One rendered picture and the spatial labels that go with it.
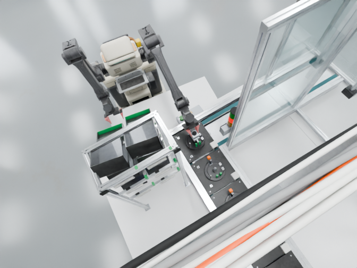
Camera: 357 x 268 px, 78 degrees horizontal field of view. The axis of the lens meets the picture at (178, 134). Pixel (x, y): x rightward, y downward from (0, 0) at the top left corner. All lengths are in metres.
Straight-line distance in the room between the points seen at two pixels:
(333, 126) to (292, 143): 0.34
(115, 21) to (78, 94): 1.40
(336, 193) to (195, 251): 0.18
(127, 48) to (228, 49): 2.03
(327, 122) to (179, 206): 1.27
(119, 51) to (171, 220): 1.20
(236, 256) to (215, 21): 3.66
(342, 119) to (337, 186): 1.77
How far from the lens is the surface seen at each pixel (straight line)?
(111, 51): 1.66
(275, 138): 1.82
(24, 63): 4.27
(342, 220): 1.84
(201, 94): 1.92
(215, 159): 1.57
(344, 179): 0.34
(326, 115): 2.05
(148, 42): 1.31
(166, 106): 1.89
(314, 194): 0.32
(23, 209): 3.18
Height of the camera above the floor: 2.47
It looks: 66 degrees down
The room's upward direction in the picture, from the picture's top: 13 degrees counter-clockwise
